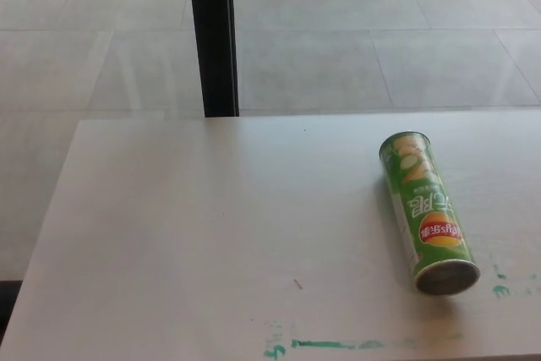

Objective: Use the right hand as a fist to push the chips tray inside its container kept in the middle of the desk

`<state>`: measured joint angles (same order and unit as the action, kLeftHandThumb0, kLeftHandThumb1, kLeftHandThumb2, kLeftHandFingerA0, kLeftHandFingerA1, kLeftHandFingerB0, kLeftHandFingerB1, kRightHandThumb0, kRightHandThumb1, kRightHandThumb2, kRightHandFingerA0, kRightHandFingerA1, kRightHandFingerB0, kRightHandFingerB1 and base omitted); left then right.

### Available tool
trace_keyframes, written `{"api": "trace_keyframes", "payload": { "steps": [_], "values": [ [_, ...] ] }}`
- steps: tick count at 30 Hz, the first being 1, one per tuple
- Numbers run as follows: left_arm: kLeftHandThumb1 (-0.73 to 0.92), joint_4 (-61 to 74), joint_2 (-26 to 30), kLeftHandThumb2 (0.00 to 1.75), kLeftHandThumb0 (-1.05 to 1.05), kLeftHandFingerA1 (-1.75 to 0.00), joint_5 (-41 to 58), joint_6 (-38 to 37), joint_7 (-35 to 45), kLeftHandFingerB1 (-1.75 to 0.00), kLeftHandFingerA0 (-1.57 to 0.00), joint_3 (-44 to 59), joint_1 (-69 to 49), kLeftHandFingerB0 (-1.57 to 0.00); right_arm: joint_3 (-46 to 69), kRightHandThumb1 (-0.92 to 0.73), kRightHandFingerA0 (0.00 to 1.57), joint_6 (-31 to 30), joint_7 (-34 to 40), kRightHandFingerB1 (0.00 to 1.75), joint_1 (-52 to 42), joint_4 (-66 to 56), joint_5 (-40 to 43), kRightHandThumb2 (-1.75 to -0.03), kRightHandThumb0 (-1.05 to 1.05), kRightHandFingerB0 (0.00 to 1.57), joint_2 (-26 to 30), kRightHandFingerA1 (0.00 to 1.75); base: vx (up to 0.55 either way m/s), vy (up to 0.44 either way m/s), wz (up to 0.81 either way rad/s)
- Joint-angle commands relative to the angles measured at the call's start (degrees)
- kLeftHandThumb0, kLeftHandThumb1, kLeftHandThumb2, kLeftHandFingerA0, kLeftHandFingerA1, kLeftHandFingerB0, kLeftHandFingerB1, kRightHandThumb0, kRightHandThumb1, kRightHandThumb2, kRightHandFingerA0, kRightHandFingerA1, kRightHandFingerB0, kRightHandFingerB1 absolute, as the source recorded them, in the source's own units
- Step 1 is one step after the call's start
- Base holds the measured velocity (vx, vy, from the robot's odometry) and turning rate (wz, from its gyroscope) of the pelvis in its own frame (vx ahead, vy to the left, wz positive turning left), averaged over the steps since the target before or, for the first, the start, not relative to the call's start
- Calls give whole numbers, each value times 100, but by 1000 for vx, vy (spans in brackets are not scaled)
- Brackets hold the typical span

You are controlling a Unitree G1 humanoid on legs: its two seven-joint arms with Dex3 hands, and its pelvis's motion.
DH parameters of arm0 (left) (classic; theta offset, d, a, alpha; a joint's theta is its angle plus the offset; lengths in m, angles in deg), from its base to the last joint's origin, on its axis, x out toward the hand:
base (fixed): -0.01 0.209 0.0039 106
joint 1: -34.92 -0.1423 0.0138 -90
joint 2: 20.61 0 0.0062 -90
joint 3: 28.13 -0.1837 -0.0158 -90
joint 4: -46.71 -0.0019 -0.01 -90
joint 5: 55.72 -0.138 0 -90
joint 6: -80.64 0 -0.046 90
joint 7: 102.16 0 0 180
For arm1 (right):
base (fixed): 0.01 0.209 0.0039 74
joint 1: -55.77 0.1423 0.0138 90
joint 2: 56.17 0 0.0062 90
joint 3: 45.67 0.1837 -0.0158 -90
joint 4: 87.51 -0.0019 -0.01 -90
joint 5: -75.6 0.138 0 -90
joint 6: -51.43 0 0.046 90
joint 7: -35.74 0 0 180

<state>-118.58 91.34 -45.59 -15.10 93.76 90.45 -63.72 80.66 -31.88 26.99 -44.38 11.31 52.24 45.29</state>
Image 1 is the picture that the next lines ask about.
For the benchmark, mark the green chips can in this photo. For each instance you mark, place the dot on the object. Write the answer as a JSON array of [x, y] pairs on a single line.
[[422, 209]]

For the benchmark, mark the black vertical post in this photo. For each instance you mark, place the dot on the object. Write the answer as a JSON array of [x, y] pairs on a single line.
[[213, 39]]

